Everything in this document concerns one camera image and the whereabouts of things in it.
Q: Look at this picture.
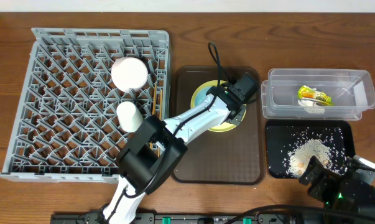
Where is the pile of rice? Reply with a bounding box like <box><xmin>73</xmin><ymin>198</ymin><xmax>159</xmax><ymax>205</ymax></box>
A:
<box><xmin>280</xmin><ymin>126</ymin><xmax>346</xmax><ymax>178</ymax></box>

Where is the yellow plate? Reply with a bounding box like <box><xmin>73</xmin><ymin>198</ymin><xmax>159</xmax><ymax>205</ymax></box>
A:
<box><xmin>190</xmin><ymin>80</ymin><xmax>247</xmax><ymax>133</ymax></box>

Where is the light blue small plate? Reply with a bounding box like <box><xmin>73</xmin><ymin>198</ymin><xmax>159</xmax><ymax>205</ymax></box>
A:
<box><xmin>193</xmin><ymin>89</ymin><xmax>208</xmax><ymax>106</ymax></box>

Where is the green orange snack wrapper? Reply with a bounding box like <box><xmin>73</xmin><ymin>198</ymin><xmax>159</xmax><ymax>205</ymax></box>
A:
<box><xmin>297</xmin><ymin>85</ymin><xmax>333</xmax><ymax>106</ymax></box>

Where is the white tissue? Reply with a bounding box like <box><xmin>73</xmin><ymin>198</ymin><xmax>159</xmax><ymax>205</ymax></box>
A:
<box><xmin>298</xmin><ymin>99</ymin><xmax>325</xmax><ymax>114</ymax></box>

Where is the white bowl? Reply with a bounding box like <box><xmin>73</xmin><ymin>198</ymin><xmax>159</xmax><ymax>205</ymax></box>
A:
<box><xmin>111</xmin><ymin>57</ymin><xmax>149</xmax><ymax>92</ymax></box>

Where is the white cup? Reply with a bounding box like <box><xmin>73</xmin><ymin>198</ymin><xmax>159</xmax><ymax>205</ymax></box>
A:
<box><xmin>116</xmin><ymin>101</ymin><xmax>143</xmax><ymax>133</ymax></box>

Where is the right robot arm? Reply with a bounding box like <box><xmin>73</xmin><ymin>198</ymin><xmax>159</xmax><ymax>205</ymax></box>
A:
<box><xmin>299</xmin><ymin>155</ymin><xmax>375</xmax><ymax>218</ymax></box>

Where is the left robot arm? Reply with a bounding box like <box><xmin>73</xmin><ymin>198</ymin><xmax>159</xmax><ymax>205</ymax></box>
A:
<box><xmin>100</xmin><ymin>73</ymin><xmax>259</xmax><ymax>223</ymax></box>

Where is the black waste tray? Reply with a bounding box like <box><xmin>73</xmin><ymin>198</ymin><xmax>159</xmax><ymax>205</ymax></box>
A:
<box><xmin>265</xmin><ymin>119</ymin><xmax>356</xmax><ymax>179</ymax></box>

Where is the brown serving tray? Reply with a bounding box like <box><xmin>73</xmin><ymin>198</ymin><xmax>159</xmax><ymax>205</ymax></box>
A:
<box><xmin>171</xmin><ymin>66</ymin><xmax>266</xmax><ymax>185</ymax></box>

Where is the clear plastic bin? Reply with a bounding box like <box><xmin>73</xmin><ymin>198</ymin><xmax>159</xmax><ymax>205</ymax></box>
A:
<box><xmin>261</xmin><ymin>68</ymin><xmax>375</xmax><ymax>120</ymax></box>

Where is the grey plastic dish rack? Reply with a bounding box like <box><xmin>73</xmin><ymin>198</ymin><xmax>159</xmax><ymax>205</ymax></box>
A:
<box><xmin>0</xmin><ymin>28</ymin><xmax>171</xmax><ymax>184</ymax></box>

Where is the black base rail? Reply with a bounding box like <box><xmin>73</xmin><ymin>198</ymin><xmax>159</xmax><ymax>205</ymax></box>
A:
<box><xmin>50</xmin><ymin>213</ymin><xmax>303</xmax><ymax>224</ymax></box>

